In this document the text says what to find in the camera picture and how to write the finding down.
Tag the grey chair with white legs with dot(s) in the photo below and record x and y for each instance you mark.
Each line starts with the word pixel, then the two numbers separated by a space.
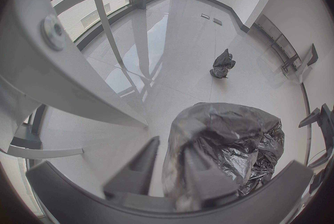
pixel 52 74

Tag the black plastic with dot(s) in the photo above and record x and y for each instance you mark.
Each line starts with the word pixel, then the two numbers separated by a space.
pixel 221 63

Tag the black plastic bag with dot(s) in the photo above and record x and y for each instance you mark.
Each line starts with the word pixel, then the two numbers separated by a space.
pixel 234 126

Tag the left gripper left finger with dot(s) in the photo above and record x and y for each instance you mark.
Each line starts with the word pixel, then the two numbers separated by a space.
pixel 141 173

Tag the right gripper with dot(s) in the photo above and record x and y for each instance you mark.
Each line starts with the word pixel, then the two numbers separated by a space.
pixel 328 129

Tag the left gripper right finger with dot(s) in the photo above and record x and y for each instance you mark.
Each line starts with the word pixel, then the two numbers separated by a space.
pixel 203 183

